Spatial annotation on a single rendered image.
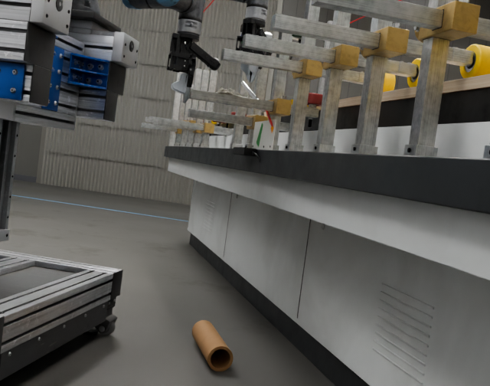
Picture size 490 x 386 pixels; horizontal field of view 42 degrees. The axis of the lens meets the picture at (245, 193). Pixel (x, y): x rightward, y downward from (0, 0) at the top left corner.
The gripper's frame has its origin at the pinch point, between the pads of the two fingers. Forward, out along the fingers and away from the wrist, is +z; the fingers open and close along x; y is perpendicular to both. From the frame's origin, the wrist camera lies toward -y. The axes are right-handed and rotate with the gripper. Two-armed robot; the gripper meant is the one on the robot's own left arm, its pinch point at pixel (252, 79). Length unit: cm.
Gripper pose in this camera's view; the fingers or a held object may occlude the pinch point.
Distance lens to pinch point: 231.1
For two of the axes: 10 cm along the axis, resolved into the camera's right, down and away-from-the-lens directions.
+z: -1.2, 9.9, 0.2
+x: 8.2, 1.1, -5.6
